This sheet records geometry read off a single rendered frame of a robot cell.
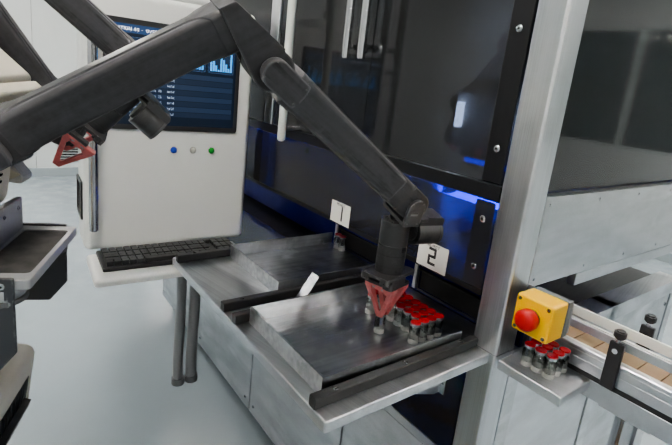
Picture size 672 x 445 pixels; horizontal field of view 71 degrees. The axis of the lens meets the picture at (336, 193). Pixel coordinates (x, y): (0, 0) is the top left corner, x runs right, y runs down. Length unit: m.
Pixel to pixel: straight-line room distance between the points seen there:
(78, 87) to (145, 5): 0.91
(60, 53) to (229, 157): 4.57
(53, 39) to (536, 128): 5.55
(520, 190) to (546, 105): 0.16
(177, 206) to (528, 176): 1.09
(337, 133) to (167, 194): 0.95
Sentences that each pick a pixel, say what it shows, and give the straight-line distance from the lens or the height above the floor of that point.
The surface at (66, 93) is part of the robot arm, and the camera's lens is 0.64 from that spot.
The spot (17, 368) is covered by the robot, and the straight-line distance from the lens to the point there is 1.10.
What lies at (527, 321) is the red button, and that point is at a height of 1.00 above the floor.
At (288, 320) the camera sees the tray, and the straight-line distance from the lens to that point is 1.02.
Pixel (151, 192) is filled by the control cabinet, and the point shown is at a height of 0.98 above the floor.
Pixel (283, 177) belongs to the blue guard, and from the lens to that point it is 1.55.
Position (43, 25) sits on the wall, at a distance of 6.05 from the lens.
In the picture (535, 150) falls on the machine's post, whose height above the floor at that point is 1.29.
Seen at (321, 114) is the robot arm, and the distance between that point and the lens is 0.70.
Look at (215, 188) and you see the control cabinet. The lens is 1.63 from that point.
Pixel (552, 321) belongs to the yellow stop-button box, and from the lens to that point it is 0.94.
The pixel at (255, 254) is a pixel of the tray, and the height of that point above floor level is 0.88.
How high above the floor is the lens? 1.37
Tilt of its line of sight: 13 degrees down
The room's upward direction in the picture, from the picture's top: 6 degrees clockwise
